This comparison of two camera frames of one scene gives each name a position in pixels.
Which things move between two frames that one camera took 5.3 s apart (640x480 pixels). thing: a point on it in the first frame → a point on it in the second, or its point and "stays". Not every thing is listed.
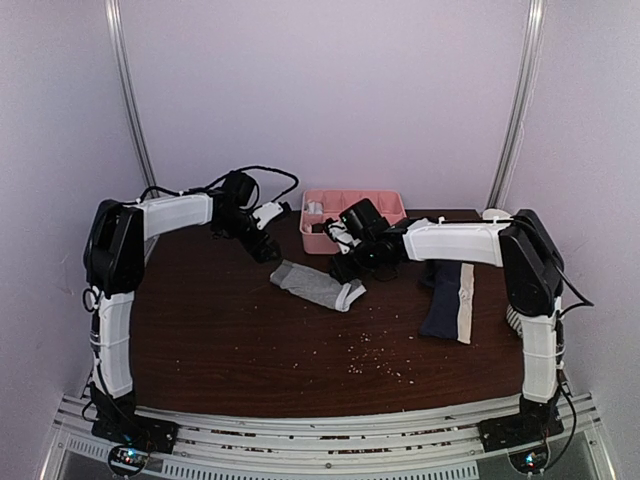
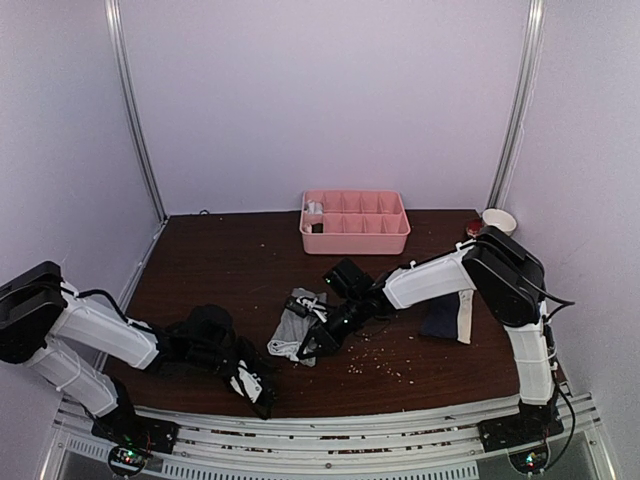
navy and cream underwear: x=449 y=313 stays
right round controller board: x=530 y=460 stays
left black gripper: x=262 y=255 → x=256 y=362
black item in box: x=317 y=228 stays
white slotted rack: x=213 y=446 stays
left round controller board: x=128 y=460 stays
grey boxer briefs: x=316 y=285 → x=293 y=330
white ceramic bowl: x=494 y=214 stays
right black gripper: x=344 y=272 → x=331 y=343
